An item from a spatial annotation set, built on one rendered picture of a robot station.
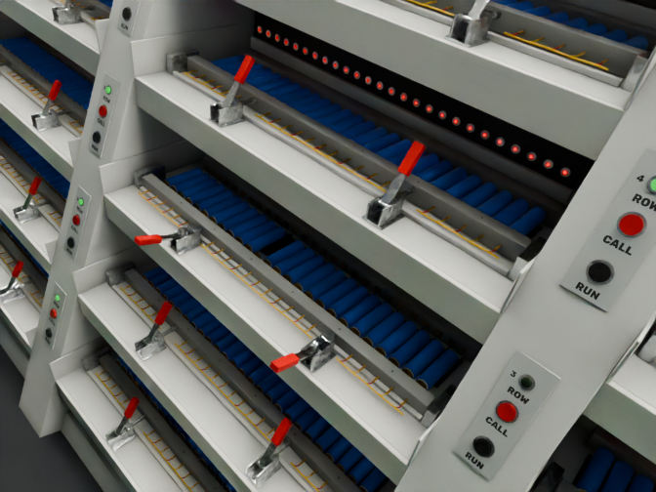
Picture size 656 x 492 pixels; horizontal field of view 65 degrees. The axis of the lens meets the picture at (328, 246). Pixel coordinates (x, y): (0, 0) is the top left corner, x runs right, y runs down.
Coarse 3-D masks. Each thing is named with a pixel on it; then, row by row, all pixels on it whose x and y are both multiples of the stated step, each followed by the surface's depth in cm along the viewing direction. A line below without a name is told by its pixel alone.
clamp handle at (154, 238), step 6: (180, 228) 72; (156, 234) 69; (174, 234) 72; (180, 234) 72; (138, 240) 67; (144, 240) 67; (150, 240) 68; (156, 240) 69; (162, 240) 70; (168, 240) 70
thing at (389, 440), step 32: (128, 160) 81; (160, 160) 85; (192, 160) 90; (128, 192) 82; (128, 224) 78; (160, 224) 77; (160, 256) 75; (192, 256) 72; (192, 288) 71; (224, 288) 68; (256, 288) 69; (224, 320) 69; (256, 320) 65; (288, 320) 65; (256, 352) 66; (288, 352) 61; (288, 384) 63; (320, 384) 59; (352, 384) 59; (448, 384) 61; (352, 416) 56; (384, 416) 56; (384, 448) 54; (416, 448) 50
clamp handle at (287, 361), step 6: (312, 342) 59; (312, 348) 60; (318, 348) 60; (288, 354) 57; (294, 354) 57; (300, 354) 58; (306, 354) 58; (312, 354) 59; (276, 360) 55; (282, 360) 55; (288, 360) 56; (294, 360) 56; (300, 360) 57; (270, 366) 55; (276, 366) 54; (282, 366) 54; (288, 366) 55; (276, 372) 54
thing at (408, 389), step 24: (144, 192) 81; (168, 192) 79; (192, 216) 76; (216, 240) 73; (240, 264) 71; (264, 264) 69; (288, 288) 66; (312, 312) 64; (360, 360) 60; (384, 360) 59; (384, 384) 59; (408, 384) 57
